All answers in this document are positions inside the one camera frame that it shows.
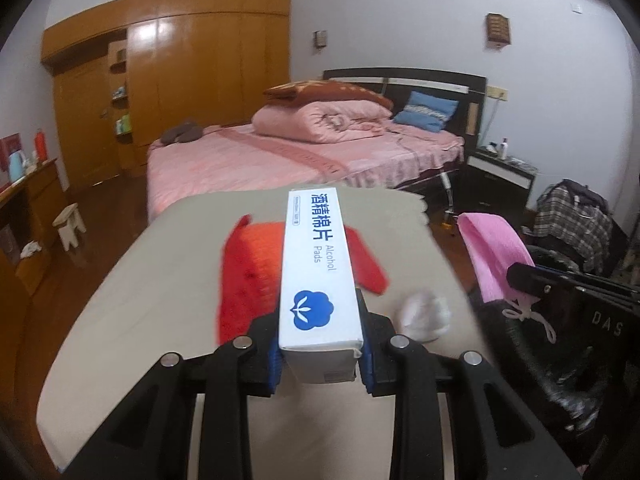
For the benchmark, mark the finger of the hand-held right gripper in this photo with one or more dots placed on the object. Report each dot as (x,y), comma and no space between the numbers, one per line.
(530,280)

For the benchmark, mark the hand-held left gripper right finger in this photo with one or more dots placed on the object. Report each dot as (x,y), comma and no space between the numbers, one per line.
(367,371)

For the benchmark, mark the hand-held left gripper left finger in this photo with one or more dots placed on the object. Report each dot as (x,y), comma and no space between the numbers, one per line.
(272,362)

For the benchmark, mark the pink face mask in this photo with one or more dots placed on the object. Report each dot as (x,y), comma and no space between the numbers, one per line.
(487,252)

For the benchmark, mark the white cloth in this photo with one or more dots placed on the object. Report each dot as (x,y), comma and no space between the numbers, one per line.
(422,315)
(30,250)

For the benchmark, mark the white blue-logo carton box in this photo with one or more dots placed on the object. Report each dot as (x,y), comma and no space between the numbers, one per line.
(315,285)

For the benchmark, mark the red cloth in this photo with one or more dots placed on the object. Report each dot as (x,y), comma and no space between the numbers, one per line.
(250,270)

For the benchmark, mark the plaid garment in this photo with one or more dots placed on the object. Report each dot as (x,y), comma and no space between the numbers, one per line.
(570,225)

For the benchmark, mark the black white nightstand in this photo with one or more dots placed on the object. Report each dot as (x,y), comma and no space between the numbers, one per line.
(492,180)

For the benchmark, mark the white bottle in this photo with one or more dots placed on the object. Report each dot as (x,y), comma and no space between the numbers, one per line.
(503,149)

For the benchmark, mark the blue pillow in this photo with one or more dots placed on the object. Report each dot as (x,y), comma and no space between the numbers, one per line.
(425,110)

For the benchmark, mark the bed with pink sheet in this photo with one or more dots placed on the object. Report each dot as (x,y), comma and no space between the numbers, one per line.
(240,160)

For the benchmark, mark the pink folded quilt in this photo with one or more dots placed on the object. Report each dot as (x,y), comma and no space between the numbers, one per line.
(310,122)

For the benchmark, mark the white wooden stool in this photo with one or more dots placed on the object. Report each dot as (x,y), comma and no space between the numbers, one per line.
(69,222)

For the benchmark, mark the dark grey clothing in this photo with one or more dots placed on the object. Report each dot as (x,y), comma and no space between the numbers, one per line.
(180,132)

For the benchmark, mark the white crumpled cloth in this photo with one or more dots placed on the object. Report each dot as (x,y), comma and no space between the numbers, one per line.
(30,250)

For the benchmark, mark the brown folded blanket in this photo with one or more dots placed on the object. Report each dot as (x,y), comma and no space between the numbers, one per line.
(325,91)

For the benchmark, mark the green packet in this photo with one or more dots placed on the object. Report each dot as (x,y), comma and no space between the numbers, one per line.
(123,125)

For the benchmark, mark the wooden sideboard cabinet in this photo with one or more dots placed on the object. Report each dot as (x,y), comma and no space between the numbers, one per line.
(42,185)

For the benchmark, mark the wooden wardrobe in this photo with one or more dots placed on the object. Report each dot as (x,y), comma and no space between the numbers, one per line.
(200,70)

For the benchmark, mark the red thermos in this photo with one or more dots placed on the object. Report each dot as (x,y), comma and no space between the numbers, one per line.
(40,145)

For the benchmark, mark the light blue kettle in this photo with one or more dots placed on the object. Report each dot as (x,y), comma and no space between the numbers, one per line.
(16,166)

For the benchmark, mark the yellowish wall socket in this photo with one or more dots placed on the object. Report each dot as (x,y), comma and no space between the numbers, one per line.
(497,93)

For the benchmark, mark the wooden wall box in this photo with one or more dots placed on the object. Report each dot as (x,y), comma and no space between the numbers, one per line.
(498,29)

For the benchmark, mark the grey wall box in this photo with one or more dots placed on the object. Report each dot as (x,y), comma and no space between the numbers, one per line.
(320,38)

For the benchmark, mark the red picture frame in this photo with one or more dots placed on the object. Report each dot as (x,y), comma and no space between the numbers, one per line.
(9,145)

